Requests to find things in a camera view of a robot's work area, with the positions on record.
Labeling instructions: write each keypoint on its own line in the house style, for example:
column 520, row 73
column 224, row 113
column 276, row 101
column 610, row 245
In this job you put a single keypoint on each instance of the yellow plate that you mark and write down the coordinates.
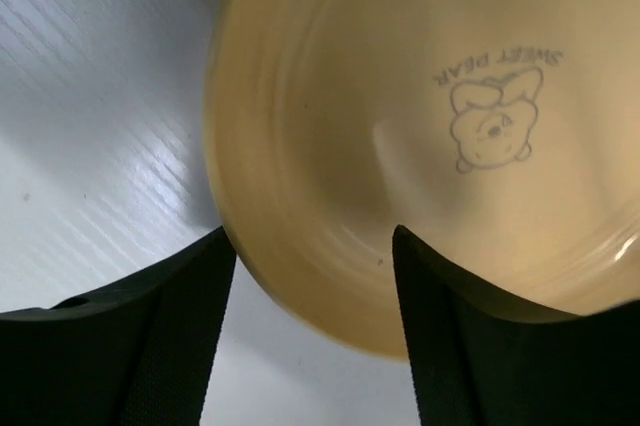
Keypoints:
column 502, row 133

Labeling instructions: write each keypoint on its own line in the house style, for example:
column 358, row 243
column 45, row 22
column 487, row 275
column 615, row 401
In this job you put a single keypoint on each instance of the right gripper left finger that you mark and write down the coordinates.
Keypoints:
column 138, row 351

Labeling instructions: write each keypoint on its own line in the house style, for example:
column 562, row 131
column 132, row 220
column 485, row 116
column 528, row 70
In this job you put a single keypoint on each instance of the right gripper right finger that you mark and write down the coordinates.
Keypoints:
column 482, row 356

